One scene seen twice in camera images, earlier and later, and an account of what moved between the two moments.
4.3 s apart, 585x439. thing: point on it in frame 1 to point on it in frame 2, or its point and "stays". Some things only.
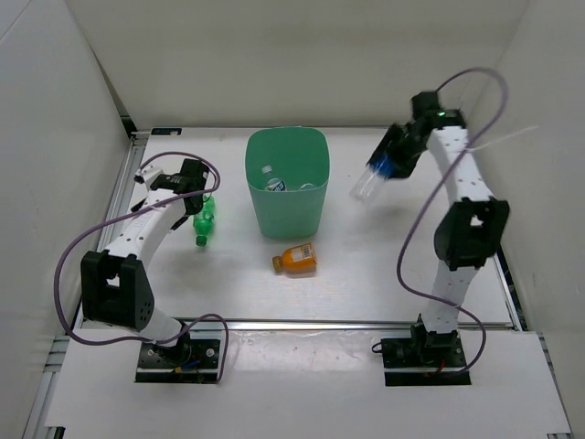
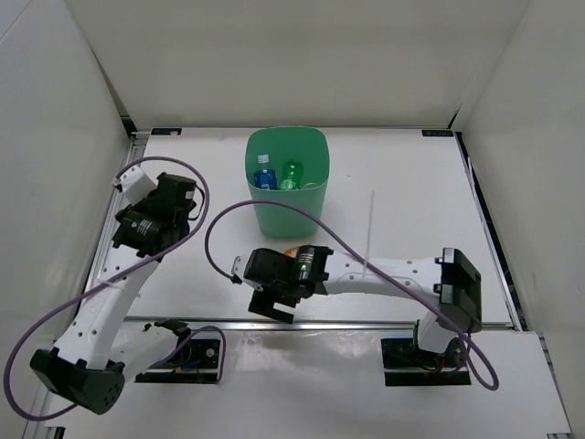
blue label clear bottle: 368,184 to 265,178
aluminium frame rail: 125,184 stays
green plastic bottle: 204,220 to 292,172
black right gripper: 402,168 to 263,301
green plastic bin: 300,157 stays
